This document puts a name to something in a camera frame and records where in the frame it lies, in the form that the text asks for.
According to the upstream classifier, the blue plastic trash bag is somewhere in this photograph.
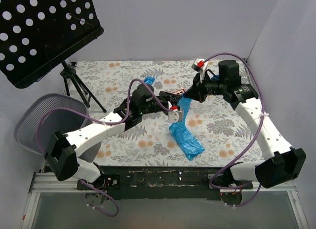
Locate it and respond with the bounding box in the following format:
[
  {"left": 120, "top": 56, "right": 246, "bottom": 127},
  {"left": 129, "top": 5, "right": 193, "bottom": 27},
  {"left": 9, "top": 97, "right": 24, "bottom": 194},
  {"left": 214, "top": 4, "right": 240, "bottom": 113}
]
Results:
[{"left": 169, "top": 97, "right": 205, "bottom": 161}]

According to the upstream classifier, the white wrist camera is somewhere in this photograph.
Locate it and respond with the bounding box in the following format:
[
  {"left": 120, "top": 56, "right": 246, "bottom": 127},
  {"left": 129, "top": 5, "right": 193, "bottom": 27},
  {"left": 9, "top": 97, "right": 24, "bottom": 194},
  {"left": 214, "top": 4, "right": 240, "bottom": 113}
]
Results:
[
  {"left": 168, "top": 106, "right": 184, "bottom": 123},
  {"left": 191, "top": 58, "right": 210, "bottom": 84}
]

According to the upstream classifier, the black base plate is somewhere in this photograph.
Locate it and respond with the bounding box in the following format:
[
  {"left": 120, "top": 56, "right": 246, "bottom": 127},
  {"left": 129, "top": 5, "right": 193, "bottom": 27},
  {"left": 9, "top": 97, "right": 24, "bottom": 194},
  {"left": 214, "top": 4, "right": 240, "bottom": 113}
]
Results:
[{"left": 75, "top": 166, "right": 242, "bottom": 204}]

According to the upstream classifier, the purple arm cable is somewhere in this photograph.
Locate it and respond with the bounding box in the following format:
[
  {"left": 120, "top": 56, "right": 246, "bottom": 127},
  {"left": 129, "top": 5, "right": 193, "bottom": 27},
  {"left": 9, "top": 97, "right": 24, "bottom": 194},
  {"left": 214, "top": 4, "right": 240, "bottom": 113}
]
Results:
[
  {"left": 36, "top": 78, "right": 178, "bottom": 217},
  {"left": 203, "top": 52, "right": 267, "bottom": 208}
]

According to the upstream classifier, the black perforated music stand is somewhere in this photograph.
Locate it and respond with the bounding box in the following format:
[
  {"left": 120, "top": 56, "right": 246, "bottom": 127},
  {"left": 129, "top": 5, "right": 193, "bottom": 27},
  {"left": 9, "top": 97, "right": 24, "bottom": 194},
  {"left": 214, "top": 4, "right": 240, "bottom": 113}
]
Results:
[{"left": 0, "top": 0, "right": 104, "bottom": 106}]

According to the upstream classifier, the red white toy brick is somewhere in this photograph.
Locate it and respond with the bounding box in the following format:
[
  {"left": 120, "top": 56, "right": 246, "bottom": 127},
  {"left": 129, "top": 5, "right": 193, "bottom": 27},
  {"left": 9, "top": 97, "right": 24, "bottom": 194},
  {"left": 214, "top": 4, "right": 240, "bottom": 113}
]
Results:
[{"left": 173, "top": 89, "right": 185, "bottom": 95}]

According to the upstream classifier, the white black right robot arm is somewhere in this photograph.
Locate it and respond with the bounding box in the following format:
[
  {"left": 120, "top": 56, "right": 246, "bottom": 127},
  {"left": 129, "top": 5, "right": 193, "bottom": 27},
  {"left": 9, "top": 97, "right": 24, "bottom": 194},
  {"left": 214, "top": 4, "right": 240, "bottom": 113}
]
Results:
[{"left": 184, "top": 59, "right": 306, "bottom": 189}]

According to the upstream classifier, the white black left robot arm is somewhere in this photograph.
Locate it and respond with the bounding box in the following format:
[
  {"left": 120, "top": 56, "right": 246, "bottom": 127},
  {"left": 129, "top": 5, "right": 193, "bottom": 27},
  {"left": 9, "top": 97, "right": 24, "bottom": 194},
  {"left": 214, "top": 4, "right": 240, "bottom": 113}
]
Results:
[{"left": 44, "top": 83, "right": 184, "bottom": 190}]

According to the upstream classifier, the small blue bag piece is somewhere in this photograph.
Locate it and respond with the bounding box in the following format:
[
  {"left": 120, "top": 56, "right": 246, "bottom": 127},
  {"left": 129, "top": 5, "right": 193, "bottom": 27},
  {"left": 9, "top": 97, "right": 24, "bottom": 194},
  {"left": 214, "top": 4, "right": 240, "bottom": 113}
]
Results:
[{"left": 144, "top": 76, "right": 155, "bottom": 85}]

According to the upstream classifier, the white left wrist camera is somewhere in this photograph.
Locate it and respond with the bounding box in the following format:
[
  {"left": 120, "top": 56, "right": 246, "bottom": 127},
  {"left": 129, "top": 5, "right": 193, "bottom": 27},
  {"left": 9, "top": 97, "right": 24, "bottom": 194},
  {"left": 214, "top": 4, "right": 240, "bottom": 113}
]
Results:
[{"left": 168, "top": 106, "right": 184, "bottom": 123}]

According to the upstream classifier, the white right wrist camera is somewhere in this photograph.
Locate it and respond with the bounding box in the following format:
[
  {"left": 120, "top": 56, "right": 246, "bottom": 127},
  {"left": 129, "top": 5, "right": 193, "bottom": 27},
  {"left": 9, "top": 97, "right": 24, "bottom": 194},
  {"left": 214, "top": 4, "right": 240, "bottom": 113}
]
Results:
[{"left": 191, "top": 58, "right": 210, "bottom": 84}]

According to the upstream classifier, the aluminium frame rail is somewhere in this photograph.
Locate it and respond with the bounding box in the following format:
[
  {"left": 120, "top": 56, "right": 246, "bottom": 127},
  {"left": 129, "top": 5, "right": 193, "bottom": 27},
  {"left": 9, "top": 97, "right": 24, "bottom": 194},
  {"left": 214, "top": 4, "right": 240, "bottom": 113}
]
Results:
[{"left": 20, "top": 172, "right": 108, "bottom": 229}]

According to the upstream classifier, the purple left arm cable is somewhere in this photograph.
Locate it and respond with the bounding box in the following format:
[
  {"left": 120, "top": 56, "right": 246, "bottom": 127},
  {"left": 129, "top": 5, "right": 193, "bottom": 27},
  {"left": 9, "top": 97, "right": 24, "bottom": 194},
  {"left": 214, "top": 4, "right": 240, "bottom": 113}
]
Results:
[{"left": 36, "top": 78, "right": 178, "bottom": 217}]

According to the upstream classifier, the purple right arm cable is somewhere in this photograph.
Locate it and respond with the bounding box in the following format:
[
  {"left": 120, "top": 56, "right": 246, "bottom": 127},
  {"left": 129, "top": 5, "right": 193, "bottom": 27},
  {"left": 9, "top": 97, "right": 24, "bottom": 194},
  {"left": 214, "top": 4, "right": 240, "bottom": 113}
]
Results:
[{"left": 203, "top": 52, "right": 267, "bottom": 208}]

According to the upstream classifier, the floral table mat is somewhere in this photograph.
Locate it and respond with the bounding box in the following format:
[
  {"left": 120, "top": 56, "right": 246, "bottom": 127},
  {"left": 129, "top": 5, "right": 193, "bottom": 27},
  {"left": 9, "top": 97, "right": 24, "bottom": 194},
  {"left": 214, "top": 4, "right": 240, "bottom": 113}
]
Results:
[{"left": 76, "top": 60, "right": 263, "bottom": 167}]

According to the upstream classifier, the grey mesh trash bin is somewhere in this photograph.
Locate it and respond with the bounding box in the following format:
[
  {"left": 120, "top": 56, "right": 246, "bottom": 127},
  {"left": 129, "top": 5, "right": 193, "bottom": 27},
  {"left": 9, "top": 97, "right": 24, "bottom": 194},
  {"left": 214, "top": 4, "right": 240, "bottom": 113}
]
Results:
[{"left": 14, "top": 93, "right": 92, "bottom": 155}]

